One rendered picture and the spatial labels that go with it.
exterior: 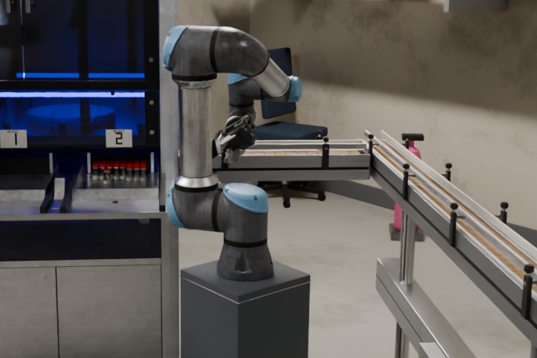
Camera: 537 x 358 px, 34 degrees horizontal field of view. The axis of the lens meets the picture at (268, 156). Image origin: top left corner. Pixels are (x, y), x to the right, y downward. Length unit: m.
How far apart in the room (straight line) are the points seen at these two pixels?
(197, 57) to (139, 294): 1.15
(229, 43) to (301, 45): 4.25
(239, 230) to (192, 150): 0.24
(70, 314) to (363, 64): 3.40
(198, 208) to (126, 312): 0.91
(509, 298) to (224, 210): 0.75
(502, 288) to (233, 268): 0.69
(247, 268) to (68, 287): 0.97
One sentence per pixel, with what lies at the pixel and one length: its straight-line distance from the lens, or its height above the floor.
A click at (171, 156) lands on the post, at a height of 0.96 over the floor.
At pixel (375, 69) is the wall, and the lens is 5.91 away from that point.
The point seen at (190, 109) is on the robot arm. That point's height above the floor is 1.23.
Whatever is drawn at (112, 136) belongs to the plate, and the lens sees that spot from 2.93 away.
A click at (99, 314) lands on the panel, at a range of 3.12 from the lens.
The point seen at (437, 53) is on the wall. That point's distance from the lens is 5.57.
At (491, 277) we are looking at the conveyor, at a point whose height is 0.90.
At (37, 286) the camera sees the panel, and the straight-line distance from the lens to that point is 3.10.
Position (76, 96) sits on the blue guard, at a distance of 2.92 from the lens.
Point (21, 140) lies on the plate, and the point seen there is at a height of 1.02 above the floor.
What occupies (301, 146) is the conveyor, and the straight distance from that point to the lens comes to 3.11.
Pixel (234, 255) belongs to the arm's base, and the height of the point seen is 0.85.
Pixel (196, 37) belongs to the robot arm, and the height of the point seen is 1.41.
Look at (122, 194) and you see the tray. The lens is 2.71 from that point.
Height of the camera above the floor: 1.59
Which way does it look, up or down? 12 degrees down
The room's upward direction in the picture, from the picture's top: 1 degrees clockwise
